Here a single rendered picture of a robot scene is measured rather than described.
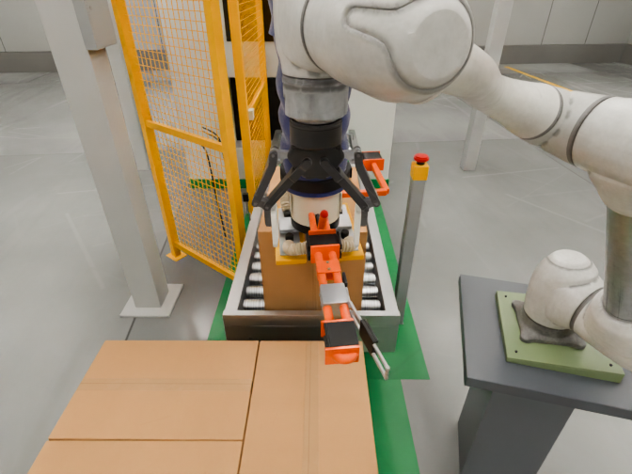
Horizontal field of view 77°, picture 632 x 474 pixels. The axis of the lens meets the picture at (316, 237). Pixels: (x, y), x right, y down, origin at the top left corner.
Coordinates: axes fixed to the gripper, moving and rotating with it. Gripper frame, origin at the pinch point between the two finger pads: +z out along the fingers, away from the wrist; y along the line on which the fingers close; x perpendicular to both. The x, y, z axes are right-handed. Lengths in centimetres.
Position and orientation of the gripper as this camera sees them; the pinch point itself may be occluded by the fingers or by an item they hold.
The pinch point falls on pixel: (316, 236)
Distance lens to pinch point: 67.4
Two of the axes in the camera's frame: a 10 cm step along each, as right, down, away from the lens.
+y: -10.0, 0.0, 0.0
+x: 0.0, 5.4, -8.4
